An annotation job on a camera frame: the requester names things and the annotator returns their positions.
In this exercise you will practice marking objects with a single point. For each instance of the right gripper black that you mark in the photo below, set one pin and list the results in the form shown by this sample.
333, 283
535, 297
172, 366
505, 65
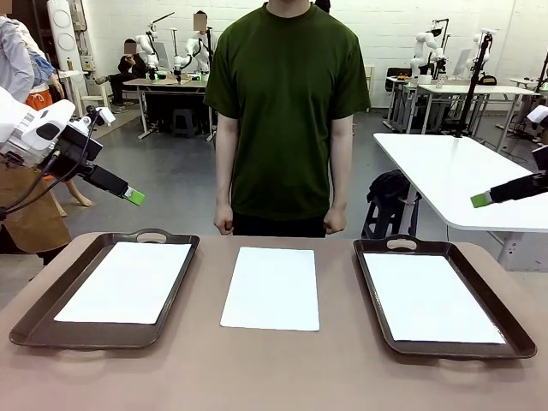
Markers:
541, 160

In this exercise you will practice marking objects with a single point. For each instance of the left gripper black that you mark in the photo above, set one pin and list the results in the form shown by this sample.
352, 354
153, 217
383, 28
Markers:
73, 154

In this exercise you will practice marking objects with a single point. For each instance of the white A4 sheet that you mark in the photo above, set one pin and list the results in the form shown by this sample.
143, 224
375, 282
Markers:
432, 299
128, 287

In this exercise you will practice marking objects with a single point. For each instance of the stack of white A4 sheets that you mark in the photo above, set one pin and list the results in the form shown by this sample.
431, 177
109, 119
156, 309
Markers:
272, 291

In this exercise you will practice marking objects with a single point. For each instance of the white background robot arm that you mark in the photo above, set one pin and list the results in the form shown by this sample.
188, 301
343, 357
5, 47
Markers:
192, 51
428, 47

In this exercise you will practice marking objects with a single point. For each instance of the person's right forearm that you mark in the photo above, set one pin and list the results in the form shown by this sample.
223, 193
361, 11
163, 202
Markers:
226, 162

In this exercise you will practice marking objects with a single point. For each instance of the person's left forearm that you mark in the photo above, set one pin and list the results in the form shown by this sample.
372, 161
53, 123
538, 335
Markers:
341, 162

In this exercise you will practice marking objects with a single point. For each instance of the person's right hand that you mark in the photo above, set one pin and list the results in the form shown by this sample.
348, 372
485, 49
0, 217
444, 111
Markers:
224, 220

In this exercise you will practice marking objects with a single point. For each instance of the person's left hand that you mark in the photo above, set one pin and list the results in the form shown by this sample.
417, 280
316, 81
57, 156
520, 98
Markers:
336, 220

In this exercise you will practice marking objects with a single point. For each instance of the white wooden stool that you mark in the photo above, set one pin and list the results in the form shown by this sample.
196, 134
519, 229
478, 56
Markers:
96, 100

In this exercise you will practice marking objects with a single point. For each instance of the grey plastic stool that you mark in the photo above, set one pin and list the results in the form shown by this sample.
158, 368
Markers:
187, 122

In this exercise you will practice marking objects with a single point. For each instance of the person in orange trousers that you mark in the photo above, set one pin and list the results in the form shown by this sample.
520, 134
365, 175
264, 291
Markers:
36, 100

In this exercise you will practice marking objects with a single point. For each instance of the white background table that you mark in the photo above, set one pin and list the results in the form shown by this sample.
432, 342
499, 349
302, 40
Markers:
471, 89

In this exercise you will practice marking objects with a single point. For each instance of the seated person in black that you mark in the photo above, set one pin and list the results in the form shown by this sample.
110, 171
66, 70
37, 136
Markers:
130, 70

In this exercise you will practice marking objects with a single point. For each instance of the black tripod pole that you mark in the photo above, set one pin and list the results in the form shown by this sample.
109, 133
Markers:
471, 85

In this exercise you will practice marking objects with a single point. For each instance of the grey background work table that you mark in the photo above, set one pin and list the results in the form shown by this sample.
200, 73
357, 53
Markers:
171, 83

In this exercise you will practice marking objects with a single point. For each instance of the black bag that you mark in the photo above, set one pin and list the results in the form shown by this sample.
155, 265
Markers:
389, 184

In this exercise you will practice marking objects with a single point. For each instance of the white round container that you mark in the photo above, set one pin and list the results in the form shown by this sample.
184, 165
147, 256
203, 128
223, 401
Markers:
424, 79

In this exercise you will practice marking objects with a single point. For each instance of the person in grey striped shirt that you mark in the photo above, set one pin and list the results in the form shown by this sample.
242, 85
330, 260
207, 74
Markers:
13, 64

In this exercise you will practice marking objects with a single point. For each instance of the tall white column appliance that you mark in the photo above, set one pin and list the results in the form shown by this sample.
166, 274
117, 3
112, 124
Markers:
64, 34

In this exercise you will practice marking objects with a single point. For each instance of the brown plastic tray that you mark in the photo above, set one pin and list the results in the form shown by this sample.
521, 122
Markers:
514, 350
38, 331

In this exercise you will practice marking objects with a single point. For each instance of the person in white t-shirt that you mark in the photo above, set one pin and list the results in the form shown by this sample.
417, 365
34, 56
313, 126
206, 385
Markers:
200, 21

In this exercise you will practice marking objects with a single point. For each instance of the person in green t-shirt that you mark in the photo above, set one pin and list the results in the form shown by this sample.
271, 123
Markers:
287, 107

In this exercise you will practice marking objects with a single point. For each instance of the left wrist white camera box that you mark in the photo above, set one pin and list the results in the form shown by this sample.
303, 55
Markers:
103, 115

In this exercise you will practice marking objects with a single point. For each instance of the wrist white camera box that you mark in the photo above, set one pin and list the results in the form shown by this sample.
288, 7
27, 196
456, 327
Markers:
539, 114
103, 115

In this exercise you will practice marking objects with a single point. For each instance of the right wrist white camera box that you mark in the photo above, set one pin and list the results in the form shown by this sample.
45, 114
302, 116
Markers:
539, 114

